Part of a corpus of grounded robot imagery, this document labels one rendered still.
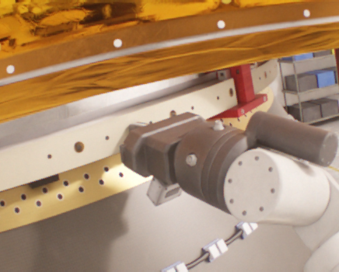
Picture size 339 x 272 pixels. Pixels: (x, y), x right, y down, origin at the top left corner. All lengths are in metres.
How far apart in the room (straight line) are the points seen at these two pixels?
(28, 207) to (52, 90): 0.16
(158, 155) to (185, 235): 0.20
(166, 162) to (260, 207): 0.16
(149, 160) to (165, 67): 0.17
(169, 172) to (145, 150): 0.04
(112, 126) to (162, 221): 0.16
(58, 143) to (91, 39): 0.15
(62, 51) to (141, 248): 0.29
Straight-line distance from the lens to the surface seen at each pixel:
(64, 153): 0.60
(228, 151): 0.46
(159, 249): 0.67
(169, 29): 0.67
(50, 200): 0.64
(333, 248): 0.40
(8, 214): 0.63
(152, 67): 0.66
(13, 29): 0.63
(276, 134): 0.46
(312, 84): 6.77
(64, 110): 0.64
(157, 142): 0.53
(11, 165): 0.58
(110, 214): 0.65
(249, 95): 0.82
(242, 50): 0.71
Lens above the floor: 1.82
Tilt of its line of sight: 14 degrees down
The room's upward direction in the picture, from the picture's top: 11 degrees counter-clockwise
